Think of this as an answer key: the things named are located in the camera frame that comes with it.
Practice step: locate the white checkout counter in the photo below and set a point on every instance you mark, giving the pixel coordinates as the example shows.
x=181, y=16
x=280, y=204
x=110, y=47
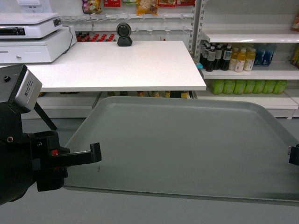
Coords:
x=105, y=66

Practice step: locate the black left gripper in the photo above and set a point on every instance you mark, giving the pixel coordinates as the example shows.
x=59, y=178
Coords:
x=50, y=159

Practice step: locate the black round barcode scanner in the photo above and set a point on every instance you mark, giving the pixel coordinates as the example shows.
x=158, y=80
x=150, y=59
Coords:
x=124, y=31

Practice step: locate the purple snack bag hanging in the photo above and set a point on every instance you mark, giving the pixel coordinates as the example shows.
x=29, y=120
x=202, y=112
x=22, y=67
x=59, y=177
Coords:
x=91, y=7

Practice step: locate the grey rectangular serving tray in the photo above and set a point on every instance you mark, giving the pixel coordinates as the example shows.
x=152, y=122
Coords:
x=186, y=148

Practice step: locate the white cash drawer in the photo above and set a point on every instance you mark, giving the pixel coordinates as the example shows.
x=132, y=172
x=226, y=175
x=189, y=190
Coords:
x=45, y=50

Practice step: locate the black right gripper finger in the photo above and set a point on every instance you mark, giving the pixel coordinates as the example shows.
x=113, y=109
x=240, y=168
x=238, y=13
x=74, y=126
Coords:
x=293, y=153

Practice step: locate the red snack bag hanging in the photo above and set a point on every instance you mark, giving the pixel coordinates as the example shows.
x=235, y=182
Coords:
x=112, y=3

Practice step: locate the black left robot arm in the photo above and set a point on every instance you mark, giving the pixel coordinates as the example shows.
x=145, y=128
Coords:
x=30, y=158

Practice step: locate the yellow snack bag hanging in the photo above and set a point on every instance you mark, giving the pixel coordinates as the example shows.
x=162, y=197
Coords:
x=146, y=7

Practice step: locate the white cash register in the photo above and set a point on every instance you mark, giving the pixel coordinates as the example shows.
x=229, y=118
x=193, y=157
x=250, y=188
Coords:
x=36, y=20

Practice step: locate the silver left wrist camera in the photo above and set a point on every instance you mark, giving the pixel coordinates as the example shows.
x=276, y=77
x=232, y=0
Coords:
x=26, y=92

